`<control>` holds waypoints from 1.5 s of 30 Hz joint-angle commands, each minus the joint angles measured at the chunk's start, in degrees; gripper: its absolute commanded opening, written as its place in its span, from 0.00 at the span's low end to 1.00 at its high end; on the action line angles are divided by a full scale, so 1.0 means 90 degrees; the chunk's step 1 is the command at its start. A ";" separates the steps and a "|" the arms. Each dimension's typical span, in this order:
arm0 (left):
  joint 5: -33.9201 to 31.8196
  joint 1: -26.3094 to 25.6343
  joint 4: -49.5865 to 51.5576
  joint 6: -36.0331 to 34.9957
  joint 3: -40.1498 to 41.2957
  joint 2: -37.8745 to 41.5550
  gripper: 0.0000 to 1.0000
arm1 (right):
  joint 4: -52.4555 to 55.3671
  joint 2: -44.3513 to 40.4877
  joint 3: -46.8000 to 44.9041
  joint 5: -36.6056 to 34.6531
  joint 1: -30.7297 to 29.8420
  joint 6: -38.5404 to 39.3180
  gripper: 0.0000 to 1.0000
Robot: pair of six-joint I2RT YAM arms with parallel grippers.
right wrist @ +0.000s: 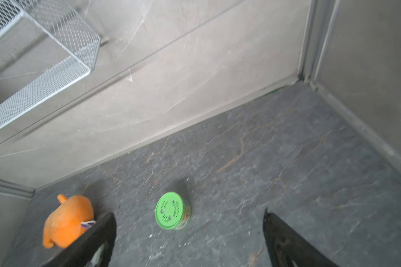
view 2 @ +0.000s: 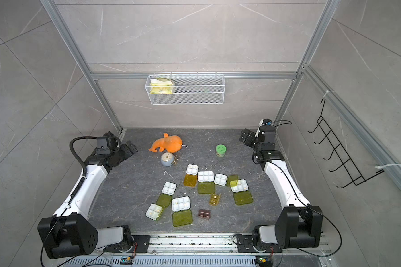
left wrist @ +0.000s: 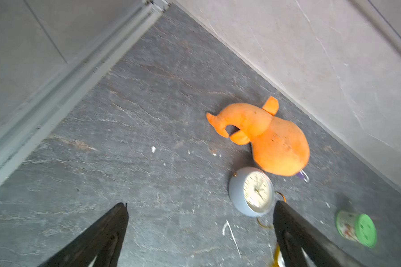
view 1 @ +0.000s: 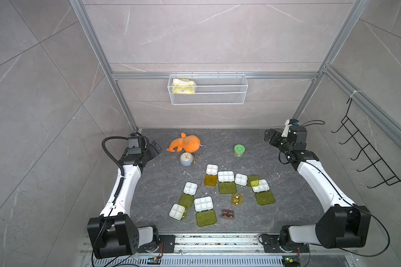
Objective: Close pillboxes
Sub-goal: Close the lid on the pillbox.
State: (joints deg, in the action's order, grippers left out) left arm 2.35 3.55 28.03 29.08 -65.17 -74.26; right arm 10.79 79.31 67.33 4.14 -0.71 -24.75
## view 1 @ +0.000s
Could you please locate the dark red small pillbox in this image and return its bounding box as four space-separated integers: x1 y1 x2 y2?
222 209 235 220

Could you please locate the metal base rail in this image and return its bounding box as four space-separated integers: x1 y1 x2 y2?
71 233 365 267

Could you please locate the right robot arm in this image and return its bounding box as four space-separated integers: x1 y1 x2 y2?
264 119 376 252

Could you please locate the amber lid small pillbox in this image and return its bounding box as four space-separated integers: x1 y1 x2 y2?
204 164 218 187

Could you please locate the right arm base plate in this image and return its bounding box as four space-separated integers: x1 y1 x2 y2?
258 234 310 253

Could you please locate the black wall hook rack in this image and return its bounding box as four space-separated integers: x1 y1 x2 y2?
331 98 401 189

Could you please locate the small green pillbox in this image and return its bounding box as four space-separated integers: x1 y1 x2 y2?
235 173 260 187

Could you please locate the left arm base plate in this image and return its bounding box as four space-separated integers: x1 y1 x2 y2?
138 235 176 253

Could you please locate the front left small pillbox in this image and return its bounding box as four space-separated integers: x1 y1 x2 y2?
169 204 186 220

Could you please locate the orange whale toy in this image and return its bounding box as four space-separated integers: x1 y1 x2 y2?
166 132 201 153

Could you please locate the white wire wall basket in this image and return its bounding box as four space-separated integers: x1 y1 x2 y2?
167 74 248 105

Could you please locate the left green four-cell pillbox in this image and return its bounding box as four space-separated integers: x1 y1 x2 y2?
178 182 198 208

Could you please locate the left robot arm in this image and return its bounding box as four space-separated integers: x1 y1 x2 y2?
87 131 162 259

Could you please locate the small yellow clear pillbox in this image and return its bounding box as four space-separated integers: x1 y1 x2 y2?
231 193 244 206

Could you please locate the green lid six-cell pillbox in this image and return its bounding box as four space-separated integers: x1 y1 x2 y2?
218 171 237 194

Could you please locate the green lidded jar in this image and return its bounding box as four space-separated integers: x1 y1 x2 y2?
234 144 246 158

